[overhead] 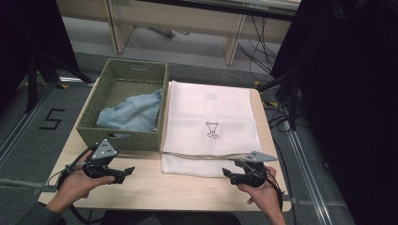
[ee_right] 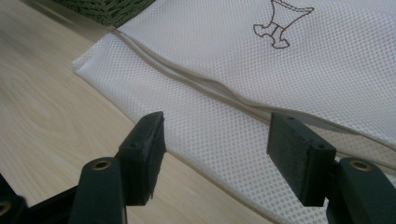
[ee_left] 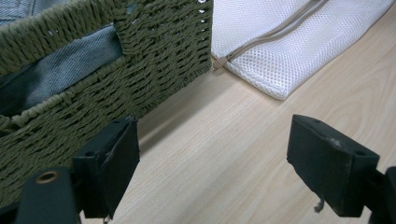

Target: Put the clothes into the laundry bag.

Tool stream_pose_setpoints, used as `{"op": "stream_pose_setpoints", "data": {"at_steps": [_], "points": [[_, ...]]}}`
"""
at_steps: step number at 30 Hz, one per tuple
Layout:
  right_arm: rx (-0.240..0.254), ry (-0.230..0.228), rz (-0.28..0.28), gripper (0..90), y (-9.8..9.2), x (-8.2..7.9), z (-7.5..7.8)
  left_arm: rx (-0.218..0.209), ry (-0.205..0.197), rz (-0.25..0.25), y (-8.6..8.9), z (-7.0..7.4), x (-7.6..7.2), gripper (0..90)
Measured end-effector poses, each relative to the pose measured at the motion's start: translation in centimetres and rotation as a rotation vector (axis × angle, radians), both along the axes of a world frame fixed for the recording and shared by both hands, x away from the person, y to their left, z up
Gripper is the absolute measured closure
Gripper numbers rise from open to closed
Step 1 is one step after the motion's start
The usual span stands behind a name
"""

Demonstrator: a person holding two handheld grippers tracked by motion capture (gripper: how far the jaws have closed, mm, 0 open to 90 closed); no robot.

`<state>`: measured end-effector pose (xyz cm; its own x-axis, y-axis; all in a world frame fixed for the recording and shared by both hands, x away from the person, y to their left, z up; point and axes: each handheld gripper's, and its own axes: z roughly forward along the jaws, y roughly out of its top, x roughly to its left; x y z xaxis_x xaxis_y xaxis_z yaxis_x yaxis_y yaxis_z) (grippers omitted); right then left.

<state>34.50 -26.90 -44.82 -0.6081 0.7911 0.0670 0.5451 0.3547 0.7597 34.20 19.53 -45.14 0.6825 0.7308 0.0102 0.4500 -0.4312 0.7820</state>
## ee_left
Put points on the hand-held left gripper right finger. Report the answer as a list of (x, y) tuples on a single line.
[(327, 165)]

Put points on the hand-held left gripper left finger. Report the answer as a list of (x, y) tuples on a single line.
[(107, 165)]

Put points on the blue denim garment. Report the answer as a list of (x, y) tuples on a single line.
[(71, 65)]

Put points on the white mesh laundry bag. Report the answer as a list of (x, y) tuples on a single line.
[(280, 53)]

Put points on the green woven basket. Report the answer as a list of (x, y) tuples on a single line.
[(162, 56)]

